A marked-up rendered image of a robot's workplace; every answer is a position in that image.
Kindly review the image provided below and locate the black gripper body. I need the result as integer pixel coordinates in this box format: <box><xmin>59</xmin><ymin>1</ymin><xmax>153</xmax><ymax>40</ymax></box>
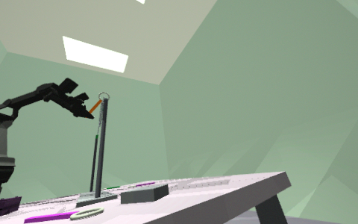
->
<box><xmin>59</xmin><ymin>96</ymin><xmax>84</xmax><ymax>117</ymax></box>

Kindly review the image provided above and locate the orange handle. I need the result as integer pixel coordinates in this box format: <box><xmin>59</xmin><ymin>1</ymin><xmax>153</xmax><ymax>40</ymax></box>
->
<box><xmin>89</xmin><ymin>92</ymin><xmax>110</xmax><ymax>113</ymax></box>

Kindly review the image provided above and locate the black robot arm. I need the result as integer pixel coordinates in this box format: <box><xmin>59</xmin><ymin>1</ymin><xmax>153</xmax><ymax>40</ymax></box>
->
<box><xmin>0</xmin><ymin>78</ymin><xmax>78</xmax><ymax>192</ymax></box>

